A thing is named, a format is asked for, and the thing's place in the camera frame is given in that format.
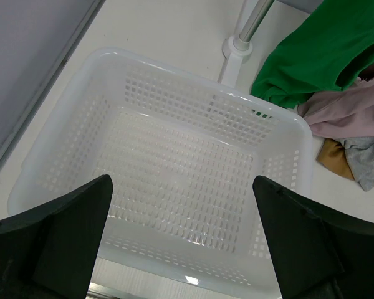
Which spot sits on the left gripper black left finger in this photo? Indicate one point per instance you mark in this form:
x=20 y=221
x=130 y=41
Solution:
x=50 y=250

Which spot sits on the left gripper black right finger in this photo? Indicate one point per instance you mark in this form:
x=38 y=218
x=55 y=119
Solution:
x=316 y=251

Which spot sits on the tan brown tank top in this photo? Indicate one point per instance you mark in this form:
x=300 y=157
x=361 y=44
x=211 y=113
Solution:
x=332 y=156

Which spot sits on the grey tank top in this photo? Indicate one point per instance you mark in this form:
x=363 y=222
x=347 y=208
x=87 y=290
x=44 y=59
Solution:
x=359 y=153

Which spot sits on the mauve pink tank top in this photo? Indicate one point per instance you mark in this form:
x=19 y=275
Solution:
x=346 y=114

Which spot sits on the green tank top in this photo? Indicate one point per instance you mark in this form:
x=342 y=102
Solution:
x=325 y=53

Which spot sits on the white plastic mesh basket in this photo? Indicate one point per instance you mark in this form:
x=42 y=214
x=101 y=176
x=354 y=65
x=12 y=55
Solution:
x=182 y=152

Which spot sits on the white metal clothes rack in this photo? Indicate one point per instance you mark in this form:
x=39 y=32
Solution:
x=238 y=48

